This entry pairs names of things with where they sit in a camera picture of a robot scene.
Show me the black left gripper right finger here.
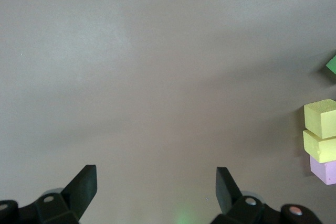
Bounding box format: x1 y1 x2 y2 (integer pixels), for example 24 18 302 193
209 166 324 224

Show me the pink foam cube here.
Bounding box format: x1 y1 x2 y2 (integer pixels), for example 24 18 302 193
309 155 336 186

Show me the green foam cube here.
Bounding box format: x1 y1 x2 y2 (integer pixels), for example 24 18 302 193
325 55 336 76

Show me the yellow foam cube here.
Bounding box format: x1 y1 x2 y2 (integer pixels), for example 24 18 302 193
302 129 336 164
303 99 336 140

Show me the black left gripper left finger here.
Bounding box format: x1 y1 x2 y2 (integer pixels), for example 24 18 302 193
0 165 98 224

